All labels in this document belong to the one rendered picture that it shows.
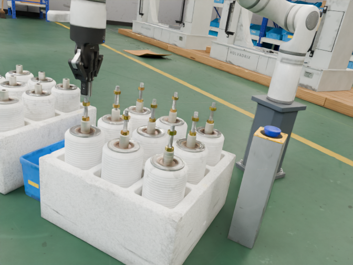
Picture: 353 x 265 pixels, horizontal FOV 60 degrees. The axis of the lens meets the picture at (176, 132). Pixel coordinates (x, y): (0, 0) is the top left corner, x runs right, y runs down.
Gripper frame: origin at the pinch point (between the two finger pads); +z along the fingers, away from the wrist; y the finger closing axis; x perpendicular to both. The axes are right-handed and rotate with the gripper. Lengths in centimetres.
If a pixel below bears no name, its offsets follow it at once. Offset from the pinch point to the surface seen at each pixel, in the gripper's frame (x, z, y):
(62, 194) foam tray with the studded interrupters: 1.8, 25.1, -7.4
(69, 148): 1.6, 14.0, -4.5
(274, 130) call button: -44.8, 2.9, 5.8
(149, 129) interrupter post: -14.6, 9.5, 7.0
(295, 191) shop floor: -64, 36, 40
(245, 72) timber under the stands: -45, 29, 252
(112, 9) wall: 257, 2, 629
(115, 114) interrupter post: -3.6, 8.9, 10.3
